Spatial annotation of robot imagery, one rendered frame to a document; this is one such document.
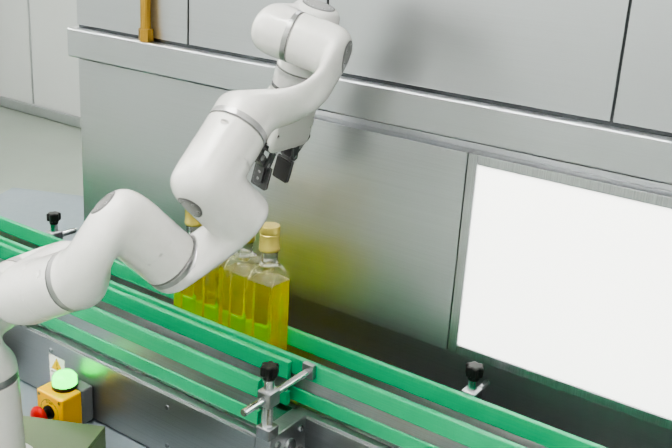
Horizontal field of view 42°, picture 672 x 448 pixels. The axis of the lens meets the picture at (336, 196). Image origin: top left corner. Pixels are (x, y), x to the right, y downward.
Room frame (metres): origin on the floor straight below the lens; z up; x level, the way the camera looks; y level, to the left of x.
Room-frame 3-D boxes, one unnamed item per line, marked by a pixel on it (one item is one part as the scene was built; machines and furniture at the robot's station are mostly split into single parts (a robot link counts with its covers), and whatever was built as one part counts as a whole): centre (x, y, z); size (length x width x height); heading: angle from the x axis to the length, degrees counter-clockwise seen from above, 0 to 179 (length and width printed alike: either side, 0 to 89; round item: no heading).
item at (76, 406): (1.38, 0.46, 0.79); 0.07 x 0.07 x 0.07; 56
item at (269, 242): (1.36, 0.11, 1.14); 0.04 x 0.04 x 0.04
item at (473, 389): (1.23, -0.24, 0.94); 0.07 x 0.04 x 0.13; 146
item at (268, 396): (1.19, 0.07, 0.95); 0.17 x 0.03 x 0.12; 146
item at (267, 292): (1.36, 0.11, 0.99); 0.06 x 0.06 x 0.21; 56
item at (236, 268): (1.40, 0.15, 0.99); 0.06 x 0.06 x 0.21; 56
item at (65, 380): (1.38, 0.46, 0.84); 0.05 x 0.05 x 0.03
